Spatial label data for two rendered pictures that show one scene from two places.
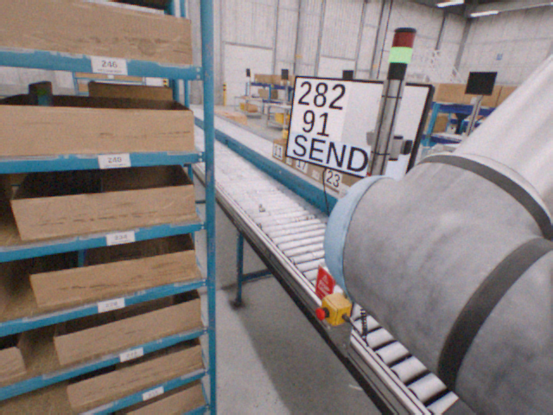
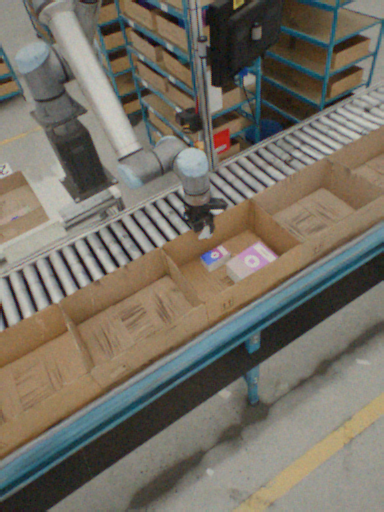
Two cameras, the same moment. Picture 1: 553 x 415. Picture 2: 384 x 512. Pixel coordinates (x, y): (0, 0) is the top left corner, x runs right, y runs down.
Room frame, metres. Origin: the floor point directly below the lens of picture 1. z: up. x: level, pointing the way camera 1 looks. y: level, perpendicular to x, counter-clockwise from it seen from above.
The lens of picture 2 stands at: (0.82, -1.92, 2.03)
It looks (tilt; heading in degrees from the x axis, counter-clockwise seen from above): 50 degrees down; 97
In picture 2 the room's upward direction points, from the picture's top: 12 degrees counter-clockwise
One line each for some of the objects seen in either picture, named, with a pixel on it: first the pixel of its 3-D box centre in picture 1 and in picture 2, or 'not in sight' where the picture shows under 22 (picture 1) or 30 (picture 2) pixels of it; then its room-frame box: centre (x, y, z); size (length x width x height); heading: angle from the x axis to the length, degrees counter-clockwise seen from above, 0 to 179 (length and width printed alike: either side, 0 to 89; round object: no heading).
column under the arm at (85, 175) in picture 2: not in sight; (77, 157); (0.13, -0.24, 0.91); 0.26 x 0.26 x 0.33; 32
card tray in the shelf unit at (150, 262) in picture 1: (123, 249); (199, 60); (0.81, 0.49, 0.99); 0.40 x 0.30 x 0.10; 116
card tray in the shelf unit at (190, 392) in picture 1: (142, 379); (207, 144); (0.81, 0.49, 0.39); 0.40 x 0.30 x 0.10; 120
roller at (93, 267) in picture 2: not in sight; (97, 274); (0.25, -0.89, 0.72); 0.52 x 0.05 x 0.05; 120
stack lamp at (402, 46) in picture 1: (401, 48); not in sight; (0.81, -0.26, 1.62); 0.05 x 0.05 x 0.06
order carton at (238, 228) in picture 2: not in sight; (230, 259); (0.85, -1.07, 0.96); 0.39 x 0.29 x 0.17; 30
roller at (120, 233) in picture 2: not in sight; (135, 254); (0.42, -0.79, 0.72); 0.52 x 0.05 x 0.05; 120
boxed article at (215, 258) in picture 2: not in sight; (215, 258); (0.80, -1.01, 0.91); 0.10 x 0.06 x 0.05; 30
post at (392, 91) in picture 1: (361, 235); (203, 106); (0.81, -0.26, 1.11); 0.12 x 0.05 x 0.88; 30
